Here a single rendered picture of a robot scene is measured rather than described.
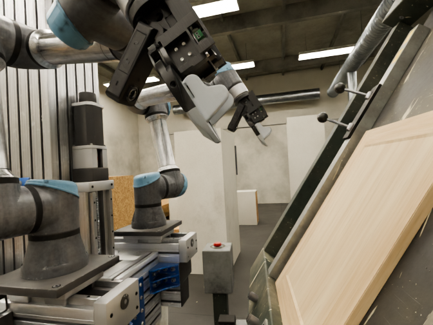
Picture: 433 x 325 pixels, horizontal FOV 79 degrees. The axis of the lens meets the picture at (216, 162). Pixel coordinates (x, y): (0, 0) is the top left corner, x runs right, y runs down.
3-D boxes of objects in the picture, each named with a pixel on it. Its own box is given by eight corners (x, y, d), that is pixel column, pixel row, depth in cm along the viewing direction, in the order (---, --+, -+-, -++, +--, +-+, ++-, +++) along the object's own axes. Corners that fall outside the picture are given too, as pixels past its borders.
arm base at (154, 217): (124, 229, 111) (123, 206, 111) (142, 221, 126) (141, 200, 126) (156, 229, 108) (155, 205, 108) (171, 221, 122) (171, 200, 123)
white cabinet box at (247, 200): (234, 220, 626) (232, 190, 628) (258, 220, 613) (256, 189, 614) (230, 224, 583) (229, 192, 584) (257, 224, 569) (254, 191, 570)
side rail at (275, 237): (284, 260, 118) (263, 246, 119) (416, 39, 111) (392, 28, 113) (286, 264, 112) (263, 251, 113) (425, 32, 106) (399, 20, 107)
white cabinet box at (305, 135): (292, 231, 496) (286, 122, 500) (325, 231, 482) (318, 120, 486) (294, 240, 438) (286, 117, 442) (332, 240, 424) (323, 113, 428)
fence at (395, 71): (278, 275, 94) (267, 269, 94) (421, 36, 88) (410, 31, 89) (279, 281, 89) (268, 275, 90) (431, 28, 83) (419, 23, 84)
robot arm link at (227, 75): (218, 75, 111) (232, 60, 106) (232, 96, 109) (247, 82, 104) (208, 73, 104) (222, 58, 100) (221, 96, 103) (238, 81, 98)
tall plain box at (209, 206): (202, 250, 413) (196, 138, 417) (240, 251, 399) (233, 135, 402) (181, 273, 326) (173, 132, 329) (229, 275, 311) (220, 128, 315)
